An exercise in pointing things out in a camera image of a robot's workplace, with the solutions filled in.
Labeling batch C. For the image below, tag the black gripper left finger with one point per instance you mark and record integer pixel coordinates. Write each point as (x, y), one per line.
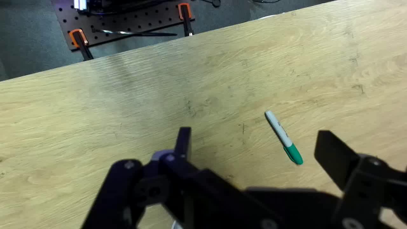
(182, 191)

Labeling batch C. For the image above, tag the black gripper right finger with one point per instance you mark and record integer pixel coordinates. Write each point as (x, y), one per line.
(373, 185)

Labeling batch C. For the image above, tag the green and white marker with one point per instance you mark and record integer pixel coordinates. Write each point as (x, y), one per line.
(281, 135)

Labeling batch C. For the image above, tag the orange and black clamp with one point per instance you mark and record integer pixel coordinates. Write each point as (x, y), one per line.
(86, 49)
(187, 26)

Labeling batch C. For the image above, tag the thin metal rod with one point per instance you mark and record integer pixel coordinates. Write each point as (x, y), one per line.
(128, 32)

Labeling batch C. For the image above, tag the black perforated base board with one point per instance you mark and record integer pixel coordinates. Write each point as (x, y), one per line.
(128, 19)

